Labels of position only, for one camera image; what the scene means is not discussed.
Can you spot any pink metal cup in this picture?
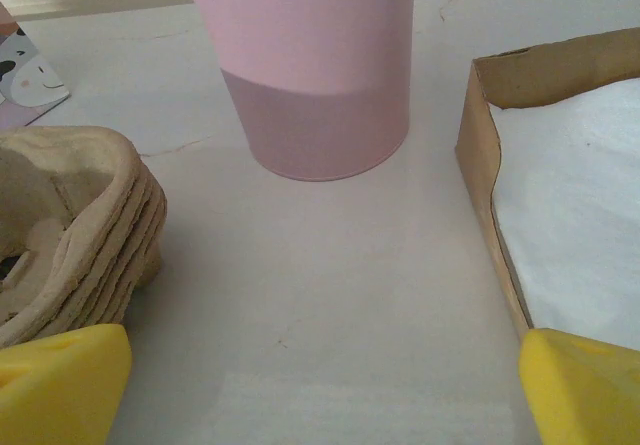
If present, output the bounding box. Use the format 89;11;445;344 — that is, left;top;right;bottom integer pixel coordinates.
179;0;418;182

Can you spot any white napkin stack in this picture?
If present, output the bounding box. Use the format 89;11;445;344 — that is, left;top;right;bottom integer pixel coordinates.
487;78;640;351

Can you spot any animal print gift bag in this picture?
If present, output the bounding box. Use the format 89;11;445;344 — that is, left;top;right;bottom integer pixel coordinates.
0;4;71;127

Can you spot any pulp cup carrier stack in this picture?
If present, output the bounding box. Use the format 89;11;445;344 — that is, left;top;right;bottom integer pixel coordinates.
0;125;168;349

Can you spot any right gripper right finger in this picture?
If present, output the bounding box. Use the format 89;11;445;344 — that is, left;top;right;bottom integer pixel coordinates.
518;328;640;445

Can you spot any brown cardboard tray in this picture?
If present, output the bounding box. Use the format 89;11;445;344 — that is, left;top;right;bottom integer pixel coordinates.
454;27;640;354

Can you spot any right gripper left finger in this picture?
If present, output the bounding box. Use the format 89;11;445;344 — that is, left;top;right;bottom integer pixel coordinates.
0;323;134;445

